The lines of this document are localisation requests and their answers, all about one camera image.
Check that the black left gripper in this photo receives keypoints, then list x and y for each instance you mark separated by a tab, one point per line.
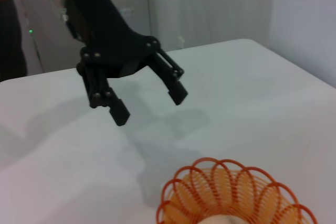
105	30

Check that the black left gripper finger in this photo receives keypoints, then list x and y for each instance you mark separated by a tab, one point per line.
177	91

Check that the orange woven plastic basket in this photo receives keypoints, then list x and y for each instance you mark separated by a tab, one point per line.
236	195

